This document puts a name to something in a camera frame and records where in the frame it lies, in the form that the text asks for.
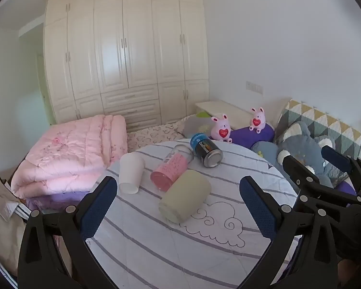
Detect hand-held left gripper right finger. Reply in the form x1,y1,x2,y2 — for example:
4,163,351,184
239,175,339,289

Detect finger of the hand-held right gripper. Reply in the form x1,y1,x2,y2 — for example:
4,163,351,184
321,145,361,187
277,149,321,191

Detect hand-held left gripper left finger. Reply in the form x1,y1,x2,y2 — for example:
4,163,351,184
16,175,121,289

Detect white paper cup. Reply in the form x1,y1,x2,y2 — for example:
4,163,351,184
118,152,146,194

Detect beige cup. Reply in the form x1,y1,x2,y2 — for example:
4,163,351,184
158,169,212,224

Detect pink sleeved glass cup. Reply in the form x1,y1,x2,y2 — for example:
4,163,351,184
150,144,195,192

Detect grey-blue plush toy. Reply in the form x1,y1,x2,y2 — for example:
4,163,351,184
276,122,349,188

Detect dark blue cushion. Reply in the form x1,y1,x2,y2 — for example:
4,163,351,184
251,140,280,161

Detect triangle pattern cushion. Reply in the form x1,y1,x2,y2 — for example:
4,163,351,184
275,98,361,160

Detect purple folded sheet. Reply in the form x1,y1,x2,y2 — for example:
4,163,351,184
26,190,92,212

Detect purple pillow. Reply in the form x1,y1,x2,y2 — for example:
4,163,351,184
229,122,275,145

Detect pink bunny toy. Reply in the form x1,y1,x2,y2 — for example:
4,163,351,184
210,113,233,143
248,107,266,134

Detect folded pink quilt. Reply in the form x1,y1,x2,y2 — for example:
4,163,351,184
11,114,129,201

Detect blue and black can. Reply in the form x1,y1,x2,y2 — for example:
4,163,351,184
189,132,224,169

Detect white bedside table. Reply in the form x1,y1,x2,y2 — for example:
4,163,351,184
195,100,255,131

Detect heart print bedsheet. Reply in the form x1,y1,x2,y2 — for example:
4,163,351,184
127,120,188,155

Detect grey flower pillow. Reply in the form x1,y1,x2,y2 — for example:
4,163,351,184
180,111,218,139

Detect cream wardrobe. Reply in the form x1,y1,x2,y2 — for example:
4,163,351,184
44,0,210,133

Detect white wall socket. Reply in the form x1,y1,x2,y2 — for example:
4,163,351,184
246,81,264,94

